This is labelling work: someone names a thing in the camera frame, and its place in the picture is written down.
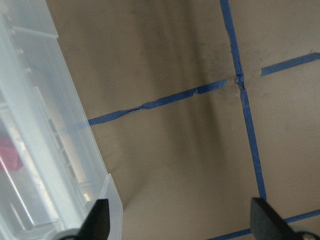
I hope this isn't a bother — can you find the clear plastic box lid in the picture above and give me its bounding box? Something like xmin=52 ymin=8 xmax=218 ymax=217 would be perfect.
xmin=0 ymin=0 xmax=123 ymax=240

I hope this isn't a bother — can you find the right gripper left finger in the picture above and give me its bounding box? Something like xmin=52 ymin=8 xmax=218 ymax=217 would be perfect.
xmin=74 ymin=199 xmax=110 ymax=240

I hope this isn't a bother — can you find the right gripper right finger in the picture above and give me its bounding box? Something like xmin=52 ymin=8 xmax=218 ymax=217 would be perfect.
xmin=250 ymin=197 xmax=296 ymax=240

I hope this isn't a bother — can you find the red block front right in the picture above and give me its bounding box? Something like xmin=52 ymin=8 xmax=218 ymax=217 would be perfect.
xmin=0 ymin=136 xmax=23 ymax=171

